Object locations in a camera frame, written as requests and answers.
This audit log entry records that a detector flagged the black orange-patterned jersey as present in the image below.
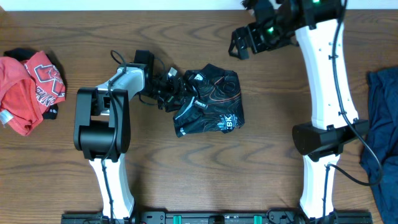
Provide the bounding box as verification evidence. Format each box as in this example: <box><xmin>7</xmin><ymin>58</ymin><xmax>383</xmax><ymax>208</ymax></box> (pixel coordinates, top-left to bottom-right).
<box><xmin>173</xmin><ymin>63</ymin><xmax>245</xmax><ymax>138</ymax></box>

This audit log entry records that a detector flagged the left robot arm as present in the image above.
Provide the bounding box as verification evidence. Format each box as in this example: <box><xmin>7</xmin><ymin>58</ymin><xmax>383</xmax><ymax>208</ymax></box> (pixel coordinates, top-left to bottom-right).
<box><xmin>69</xmin><ymin>62</ymin><xmax>177</xmax><ymax>223</ymax></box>

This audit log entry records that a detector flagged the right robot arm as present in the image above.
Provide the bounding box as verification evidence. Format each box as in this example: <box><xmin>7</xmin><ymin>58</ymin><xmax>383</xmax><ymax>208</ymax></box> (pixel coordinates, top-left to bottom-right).
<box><xmin>228</xmin><ymin>0</ymin><xmax>371</xmax><ymax>223</ymax></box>

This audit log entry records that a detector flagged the black garment under red shirt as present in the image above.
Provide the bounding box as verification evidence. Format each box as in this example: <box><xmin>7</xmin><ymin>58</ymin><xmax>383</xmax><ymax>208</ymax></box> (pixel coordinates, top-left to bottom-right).
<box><xmin>3</xmin><ymin>48</ymin><xmax>58</xmax><ymax>119</ymax></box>

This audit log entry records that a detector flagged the red printed t-shirt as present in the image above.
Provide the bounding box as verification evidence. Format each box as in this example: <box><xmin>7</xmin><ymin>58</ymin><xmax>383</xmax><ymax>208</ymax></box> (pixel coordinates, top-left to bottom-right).
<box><xmin>1</xmin><ymin>51</ymin><xmax>67</xmax><ymax>136</ymax></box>

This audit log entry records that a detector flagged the navy blue t-shirt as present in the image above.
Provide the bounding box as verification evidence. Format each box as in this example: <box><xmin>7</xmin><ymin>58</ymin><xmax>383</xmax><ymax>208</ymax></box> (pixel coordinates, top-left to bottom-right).
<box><xmin>366</xmin><ymin>67</ymin><xmax>397</xmax><ymax>223</ymax></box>

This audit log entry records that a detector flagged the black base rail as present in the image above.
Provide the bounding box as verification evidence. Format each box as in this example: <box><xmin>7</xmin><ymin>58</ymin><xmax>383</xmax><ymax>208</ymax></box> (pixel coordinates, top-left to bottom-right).
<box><xmin>60</xmin><ymin>210</ymin><xmax>373</xmax><ymax>224</ymax></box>

